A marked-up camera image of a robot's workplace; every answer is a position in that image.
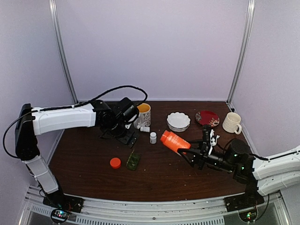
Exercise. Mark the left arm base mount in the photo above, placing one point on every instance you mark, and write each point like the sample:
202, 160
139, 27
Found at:
61, 201

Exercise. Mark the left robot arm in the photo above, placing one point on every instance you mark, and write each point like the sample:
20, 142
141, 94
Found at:
112, 119

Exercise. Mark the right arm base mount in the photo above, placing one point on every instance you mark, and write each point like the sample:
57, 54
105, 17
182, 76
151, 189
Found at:
249, 199

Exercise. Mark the cream ribbed mug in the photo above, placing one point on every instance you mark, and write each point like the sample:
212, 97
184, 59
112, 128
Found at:
231, 124

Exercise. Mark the aluminium front rail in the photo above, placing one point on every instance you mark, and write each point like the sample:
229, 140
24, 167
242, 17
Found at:
211, 211

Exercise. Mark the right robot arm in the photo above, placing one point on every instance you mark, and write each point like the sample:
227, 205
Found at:
262, 175

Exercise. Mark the small white pill bottle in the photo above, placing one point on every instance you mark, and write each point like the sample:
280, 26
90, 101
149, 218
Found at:
153, 137

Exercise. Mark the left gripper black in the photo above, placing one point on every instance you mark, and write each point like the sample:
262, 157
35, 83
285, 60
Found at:
125, 139

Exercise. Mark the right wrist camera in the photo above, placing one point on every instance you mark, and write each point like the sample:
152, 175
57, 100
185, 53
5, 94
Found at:
206, 130

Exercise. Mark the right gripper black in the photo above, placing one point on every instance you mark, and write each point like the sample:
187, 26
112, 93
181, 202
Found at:
202, 157

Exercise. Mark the red floral plate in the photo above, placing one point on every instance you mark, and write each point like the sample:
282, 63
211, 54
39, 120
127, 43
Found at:
205, 117

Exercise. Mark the green pill organizer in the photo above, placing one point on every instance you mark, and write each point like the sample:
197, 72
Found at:
133, 160

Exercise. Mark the orange bottle cap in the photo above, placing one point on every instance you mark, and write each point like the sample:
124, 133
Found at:
115, 163

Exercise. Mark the aluminium frame post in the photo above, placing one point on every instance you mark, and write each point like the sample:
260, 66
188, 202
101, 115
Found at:
62, 54
250, 13

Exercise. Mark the large orange pill bottle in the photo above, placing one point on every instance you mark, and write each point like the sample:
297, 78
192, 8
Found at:
174, 142

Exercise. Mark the left aluminium frame post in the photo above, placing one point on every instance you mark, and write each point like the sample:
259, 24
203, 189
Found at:
62, 54

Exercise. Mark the right aluminium frame post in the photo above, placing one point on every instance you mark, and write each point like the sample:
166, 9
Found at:
250, 13

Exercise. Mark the floral mug yellow inside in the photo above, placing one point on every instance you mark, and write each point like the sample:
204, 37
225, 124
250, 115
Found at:
144, 118

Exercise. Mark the white fluted bowl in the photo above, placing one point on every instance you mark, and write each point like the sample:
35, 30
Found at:
178, 121

